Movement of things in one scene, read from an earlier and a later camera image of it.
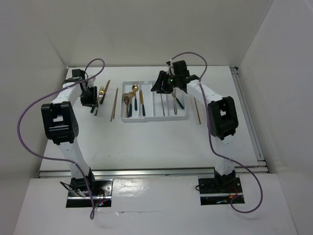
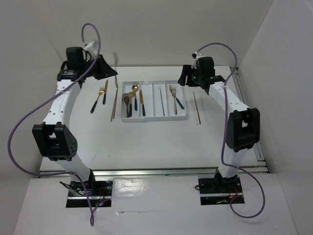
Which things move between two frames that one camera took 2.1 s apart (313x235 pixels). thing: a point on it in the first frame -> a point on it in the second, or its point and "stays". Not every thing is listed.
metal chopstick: [162, 102] stays
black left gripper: [93, 100] -> [105, 70]
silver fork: [173, 94] stays
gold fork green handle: [177, 100] stays
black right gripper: [158, 86] -> [187, 70]
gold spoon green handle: [135, 88] stays
